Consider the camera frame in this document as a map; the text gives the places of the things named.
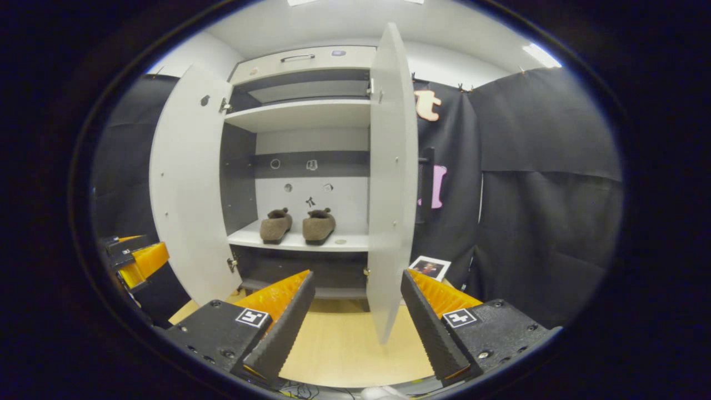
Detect white shoe cabinet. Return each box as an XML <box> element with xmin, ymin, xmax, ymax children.
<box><xmin>219</xmin><ymin>44</ymin><xmax>378</xmax><ymax>301</ymax></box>

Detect ceiling light panel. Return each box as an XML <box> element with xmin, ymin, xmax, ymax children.
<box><xmin>522</xmin><ymin>43</ymin><xmax>563</xmax><ymax>69</ymax></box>
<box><xmin>286</xmin><ymin>0</ymin><xmax>425</xmax><ymax>6</ymax></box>

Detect white cabinet drawer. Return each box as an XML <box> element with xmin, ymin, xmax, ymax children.
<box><xmin>229</xmin><ymin>46</ymin><xmax>377</xmax><ymax>85</ymax></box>

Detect brown fuzzy shoe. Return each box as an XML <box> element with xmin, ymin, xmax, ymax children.
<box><xmin>259</xmin><ymin>208</ymin><xmax>293</xmax><ymax>245</ymax></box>
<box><xmin>302</xmin><ymin>207</ymin><xmax>337</xmax><ymax>246</ymax></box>

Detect black floor cables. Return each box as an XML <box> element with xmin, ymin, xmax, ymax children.
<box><xmin>278</xmin><ymin>381</ymin><xmax>356</xmax><ymax>400</ymax></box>

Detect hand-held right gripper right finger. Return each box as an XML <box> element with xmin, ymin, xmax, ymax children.
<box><xmin>400</xmin><ymin>269</ymin><xmax>556</xmax><ymax>388</ymax></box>

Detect white cabinet door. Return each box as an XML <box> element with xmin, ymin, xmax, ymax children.
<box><xmin>365</xmin><ymin>22</ymin><xmax>419</xmax><ymax>345</ymax></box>
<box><xmin>149</xmin><ymin>62</ymin><xmax>243</xmax><ymax>306</ymax></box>

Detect person's white sneaker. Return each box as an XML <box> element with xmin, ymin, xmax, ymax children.
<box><xmin>360</xmin><ymin>386</ymin><xmax>409</xmax><ymax>400</ymax></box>

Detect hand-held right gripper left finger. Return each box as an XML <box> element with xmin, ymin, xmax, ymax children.
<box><xmin>161</xmin><ymin>271</ymin><xmax>317</xmax><ymax>384</ymax></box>

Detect black backdrop cloth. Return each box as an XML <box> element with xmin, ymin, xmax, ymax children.
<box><xmin>92</xmin><ymin>67</ymin><xmax>623</xmax><ymax>328</ymax></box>

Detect stack of white books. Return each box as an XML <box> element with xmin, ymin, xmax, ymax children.
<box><xmin>408</xmin><ymin>255</ymin><xmax>452</xmax><ymax>282</ymax></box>

